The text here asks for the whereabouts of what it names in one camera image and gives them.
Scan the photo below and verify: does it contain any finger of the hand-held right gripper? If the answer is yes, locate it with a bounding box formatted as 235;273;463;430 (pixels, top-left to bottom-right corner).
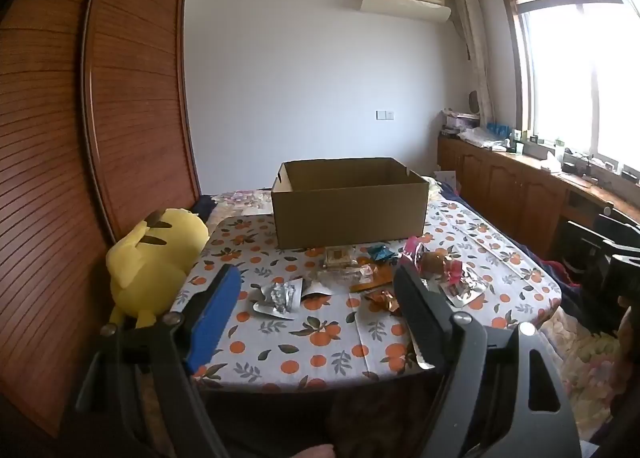
595;208;640;245

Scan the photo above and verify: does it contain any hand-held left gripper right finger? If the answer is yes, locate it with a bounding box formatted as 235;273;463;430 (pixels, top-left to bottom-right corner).
392;263;583;458

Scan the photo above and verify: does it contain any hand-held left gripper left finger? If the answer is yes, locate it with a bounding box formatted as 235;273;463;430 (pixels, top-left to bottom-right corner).
75;264;243;458

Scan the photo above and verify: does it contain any golden crinkled wrapper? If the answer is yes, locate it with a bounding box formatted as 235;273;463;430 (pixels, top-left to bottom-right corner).
364;290;401;314

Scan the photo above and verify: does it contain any silver pink snack packet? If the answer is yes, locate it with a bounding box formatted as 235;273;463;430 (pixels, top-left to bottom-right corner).
440;260;488;309

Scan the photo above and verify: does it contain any brown round snack packet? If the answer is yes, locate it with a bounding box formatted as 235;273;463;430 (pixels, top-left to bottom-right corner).
422;248;453;274

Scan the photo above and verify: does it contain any orange snack packet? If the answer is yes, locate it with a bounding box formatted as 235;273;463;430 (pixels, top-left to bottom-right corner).
350;265;397;294

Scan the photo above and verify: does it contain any crinkled silver foil packet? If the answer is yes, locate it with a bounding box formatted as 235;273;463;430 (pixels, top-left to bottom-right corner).
252;280;305;320

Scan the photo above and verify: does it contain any teal snack packet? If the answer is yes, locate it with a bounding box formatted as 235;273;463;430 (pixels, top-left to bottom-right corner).
366;244;398;264

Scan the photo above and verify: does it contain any clear brown snack packet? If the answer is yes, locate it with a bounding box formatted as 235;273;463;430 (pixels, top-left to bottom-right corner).
320;245;363;271

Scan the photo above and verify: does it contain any brown cardboard box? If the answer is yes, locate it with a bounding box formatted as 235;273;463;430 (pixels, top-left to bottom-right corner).
271;157;430;250

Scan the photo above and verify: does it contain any black chair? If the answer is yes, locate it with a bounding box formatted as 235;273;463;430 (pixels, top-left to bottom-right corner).
557;220;618;289

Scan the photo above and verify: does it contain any yellow plush toy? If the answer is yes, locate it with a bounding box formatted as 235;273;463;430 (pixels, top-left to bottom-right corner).
105;208;210;329

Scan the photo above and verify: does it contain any dark blue cloth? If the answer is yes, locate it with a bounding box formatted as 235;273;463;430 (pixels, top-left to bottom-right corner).
192;194;218;219

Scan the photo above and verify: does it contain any wooden sideboard cabinet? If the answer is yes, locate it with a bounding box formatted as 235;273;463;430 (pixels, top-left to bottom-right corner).
437;133;640;259

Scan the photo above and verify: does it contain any window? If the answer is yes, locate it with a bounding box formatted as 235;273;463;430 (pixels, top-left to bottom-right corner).
497;0;640;179

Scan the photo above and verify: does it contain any clear plastic bag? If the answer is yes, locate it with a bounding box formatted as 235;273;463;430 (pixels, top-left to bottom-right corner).
460;127;511;151

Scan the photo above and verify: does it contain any stack of pink boxes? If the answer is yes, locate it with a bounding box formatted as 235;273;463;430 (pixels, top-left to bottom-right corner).
442;110;481;139

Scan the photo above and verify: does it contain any wooden slatted wardrobe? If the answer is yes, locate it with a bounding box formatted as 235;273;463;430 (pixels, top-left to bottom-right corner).
0;0;203;439

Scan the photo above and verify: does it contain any patterned curtain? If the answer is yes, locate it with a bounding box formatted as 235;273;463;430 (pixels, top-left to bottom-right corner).
450;0;496;126

